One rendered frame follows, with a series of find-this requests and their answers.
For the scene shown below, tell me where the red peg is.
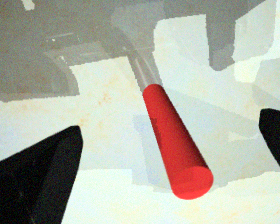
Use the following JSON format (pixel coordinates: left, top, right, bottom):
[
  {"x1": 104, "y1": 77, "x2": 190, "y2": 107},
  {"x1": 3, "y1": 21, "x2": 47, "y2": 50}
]
[{"x1": 143, "y1": 84, "x2": 214, "y2": 200}]

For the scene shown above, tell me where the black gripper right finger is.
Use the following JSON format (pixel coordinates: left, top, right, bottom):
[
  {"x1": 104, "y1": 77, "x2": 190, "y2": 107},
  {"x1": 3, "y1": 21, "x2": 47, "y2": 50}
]
[{"x1": 259, "y1": 108, "x2": 280, "y2": 166}]

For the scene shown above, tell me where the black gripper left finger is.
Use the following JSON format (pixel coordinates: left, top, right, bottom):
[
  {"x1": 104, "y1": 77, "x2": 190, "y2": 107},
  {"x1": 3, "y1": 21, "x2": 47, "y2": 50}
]
[{"x1": 0, "y1": 125, "x2": 83, "y2": 224}]

